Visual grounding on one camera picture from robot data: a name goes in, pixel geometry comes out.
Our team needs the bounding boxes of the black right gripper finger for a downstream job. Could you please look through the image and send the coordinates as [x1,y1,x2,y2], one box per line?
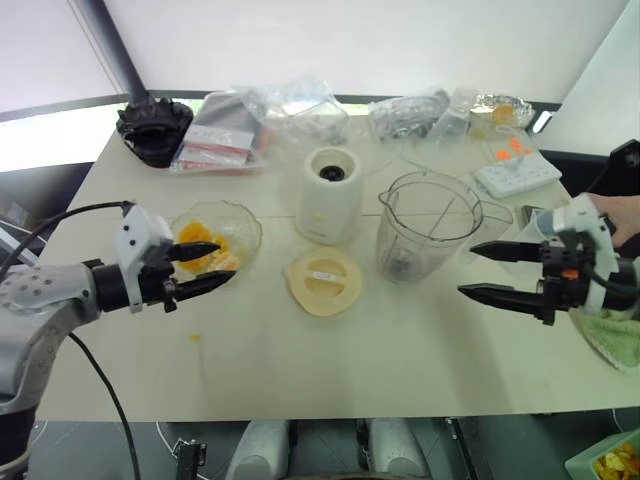
[469,240,543,265]
[456,283,545,317]

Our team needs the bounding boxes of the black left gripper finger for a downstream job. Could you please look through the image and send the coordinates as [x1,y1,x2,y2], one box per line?
[173,270,238,303]
[171,240,222,263]

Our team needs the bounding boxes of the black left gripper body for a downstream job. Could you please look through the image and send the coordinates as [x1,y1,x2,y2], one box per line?
[139,243,180,314]

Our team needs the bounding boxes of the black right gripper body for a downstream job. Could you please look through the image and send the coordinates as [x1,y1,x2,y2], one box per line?
[536,238,595,327]

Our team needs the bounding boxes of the peeled orange segment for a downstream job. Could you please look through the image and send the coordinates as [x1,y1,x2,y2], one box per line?
[203,251,242,275]

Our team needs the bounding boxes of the light green towel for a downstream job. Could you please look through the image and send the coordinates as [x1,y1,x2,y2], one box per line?
[568,303,640,374]

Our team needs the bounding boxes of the person's bare hand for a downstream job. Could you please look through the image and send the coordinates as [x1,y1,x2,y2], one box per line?
[587,193,640,249]

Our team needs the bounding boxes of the large peeled orange piece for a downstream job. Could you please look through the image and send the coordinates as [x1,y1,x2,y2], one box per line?
[176,219,217,247]

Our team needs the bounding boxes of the clear plastic cup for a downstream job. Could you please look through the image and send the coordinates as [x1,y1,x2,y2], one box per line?
[499,202,557,281]

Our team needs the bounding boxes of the clear glass scalloped bowl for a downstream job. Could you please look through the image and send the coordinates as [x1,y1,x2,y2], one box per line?
[169,199,264,282]

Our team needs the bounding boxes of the white power strip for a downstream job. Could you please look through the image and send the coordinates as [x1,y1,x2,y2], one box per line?
[471,151,564,201]

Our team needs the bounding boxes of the clear blender jar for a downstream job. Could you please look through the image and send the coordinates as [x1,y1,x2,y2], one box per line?
[375,170,516,286]

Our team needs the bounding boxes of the small bright orange pieces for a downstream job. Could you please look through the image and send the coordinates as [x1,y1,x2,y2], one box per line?
[491,138,532,162]

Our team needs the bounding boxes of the plastic bag with red labels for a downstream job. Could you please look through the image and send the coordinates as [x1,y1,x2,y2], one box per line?
[168,91,267,177]

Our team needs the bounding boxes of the cream blender lid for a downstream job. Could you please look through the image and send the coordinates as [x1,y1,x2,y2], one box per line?
[283,245,365,318]

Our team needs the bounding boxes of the black crumpled plastic object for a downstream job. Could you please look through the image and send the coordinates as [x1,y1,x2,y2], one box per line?
[115,96,196,171]

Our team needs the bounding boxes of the black chair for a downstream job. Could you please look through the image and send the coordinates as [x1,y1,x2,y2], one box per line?
[583,139,640,199]

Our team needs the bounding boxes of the white blender motor base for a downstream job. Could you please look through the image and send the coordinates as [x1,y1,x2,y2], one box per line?
[293,146,364,247]

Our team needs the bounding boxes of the foil with orange peel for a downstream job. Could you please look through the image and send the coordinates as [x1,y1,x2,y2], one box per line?
[469,92,537,129]

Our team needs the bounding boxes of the clear bag with white box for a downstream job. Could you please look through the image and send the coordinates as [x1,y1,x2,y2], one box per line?
[428,87,484,147]

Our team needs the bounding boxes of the clear bag with blender parts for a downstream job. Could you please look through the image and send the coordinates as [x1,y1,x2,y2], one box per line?
[368,88,451,145]

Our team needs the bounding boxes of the clear crumpled plastic bag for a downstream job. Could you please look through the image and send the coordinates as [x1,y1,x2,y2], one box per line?
[233,74,352,147]

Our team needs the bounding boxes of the white rounded robot leg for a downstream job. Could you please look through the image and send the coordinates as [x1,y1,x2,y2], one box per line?
[366,418,432,480]
[226,418,292,480]

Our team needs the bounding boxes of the green bin with peels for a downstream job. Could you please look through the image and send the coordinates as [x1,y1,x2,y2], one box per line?
[564,428,640,480]

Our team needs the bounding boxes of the dark grey pole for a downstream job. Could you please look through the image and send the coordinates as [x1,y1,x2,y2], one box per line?
[75,0,153,109]

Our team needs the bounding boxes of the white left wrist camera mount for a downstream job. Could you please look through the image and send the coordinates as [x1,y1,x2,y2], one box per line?
[113,204,177,314]

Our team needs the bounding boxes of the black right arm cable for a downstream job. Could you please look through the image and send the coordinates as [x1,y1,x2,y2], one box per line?
[579,254,640,295]

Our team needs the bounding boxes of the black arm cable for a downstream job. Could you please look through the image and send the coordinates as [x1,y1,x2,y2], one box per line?
[0,200,140,480]
[579,254,640,295]

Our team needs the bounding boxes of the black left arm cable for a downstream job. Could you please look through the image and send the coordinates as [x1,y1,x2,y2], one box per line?
[0,200,140,480]

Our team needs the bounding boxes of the grey frame beside table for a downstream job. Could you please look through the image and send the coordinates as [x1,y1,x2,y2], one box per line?
[0,217,42,269]

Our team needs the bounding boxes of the black metal bracket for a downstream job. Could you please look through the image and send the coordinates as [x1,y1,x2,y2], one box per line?
[171,438,208,480]

